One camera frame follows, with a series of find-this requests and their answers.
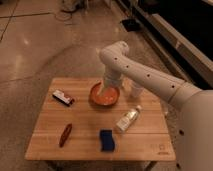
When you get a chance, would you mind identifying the red brown sausage toy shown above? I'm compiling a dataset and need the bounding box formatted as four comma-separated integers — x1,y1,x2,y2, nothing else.
59,123,72,147

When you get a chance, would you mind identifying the translucent plastic cup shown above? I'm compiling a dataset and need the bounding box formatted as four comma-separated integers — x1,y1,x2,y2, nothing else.
130,82,143,98

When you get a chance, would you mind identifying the orange bowl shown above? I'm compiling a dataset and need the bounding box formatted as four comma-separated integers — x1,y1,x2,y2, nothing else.
89,82,120,106

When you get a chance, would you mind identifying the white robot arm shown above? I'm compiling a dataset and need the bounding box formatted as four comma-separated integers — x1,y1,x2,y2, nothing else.
99,41,213,171

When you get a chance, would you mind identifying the wooden table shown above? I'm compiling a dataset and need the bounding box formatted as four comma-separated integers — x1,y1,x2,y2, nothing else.
25,78,176,162

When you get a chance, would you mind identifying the blue sponge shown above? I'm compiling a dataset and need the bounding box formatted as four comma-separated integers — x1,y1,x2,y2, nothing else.
99,130,115,152

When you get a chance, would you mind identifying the clear plastic bottle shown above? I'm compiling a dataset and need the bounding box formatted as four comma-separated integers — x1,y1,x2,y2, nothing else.
116,105,142,133

